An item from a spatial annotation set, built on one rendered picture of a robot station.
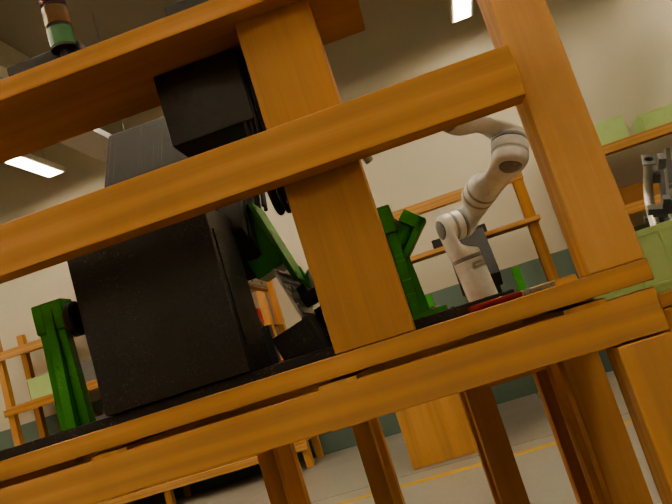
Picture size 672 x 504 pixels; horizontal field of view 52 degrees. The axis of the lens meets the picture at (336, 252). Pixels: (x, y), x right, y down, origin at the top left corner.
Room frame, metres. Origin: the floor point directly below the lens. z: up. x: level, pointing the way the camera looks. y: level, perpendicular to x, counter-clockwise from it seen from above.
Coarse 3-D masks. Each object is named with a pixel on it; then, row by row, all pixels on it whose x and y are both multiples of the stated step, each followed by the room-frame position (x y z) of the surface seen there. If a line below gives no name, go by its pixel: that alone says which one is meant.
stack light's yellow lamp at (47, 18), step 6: (48, 6) 1.21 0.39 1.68; (54, 6) 1.22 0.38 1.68; (60, 6) 1.22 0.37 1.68; (66, 6) 1.24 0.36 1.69; (42, 12) 1.22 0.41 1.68; (48, 12) 1.21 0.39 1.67; (54, 12) 1.21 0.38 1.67; (60, 12) 1.22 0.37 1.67; (66, 12) 1.23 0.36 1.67; (48, 18) 1.21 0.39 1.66; (54, 18) 1.21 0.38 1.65; (60, 18) 1.22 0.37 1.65; (66, 18) 1.23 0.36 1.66; (48, 24) 1.22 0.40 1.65
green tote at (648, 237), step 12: (648, 228) 1.79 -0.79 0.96; (660, 228) 1.78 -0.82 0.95; (648, 240) 1.80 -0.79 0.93; (660, 240) 1.79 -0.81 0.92; (648, 252) 1.80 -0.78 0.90; (660, 252) 1.79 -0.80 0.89; (660, 264) 1.79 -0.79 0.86; (660, 276) 1.80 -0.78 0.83; (624, 288) 1.83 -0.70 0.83; (636, 288) 1.82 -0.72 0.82; (660, 288) 1.80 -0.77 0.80
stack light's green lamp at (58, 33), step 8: (56, 24) 1.21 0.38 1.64; (64, 24) 1.22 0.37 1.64; (48, 32) 1.22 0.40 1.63; (56, 32) 1.21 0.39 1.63; (64, 32) 1.22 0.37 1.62; (72, 32) 1.23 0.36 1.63; (56, 40) 1.21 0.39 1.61; (64, 40) 1.22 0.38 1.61; (72, 40) 1.23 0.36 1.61; (56, 48) 1.22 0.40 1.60; (72, 48) 1.24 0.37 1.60
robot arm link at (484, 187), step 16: (496, 144) 1.66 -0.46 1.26; (512, 144) 1.63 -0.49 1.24; (528, 144) 1.67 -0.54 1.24; (496, 160) 1.66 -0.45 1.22; (512, 160) 1.64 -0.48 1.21; (480, 176) 1.78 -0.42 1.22; (496, 176) 1.72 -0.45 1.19; (512, 176) 1.71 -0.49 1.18; (480, 192) 1.81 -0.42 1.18; (496, 192) 1.80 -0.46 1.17
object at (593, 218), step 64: (512, 0) 1.11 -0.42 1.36; (256, 64) 1.16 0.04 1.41; (320, 64) 1.14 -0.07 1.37; (576, 128) 1.10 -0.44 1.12; (320, 192) 1.15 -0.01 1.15; (576, 192) 1.11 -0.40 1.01; (320, 256) 1.15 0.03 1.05; (384, 256) 1.14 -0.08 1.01; (576, 256) 1.16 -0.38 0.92; (640, 256) 1.10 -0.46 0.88; (384, 320) 1.15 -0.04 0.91
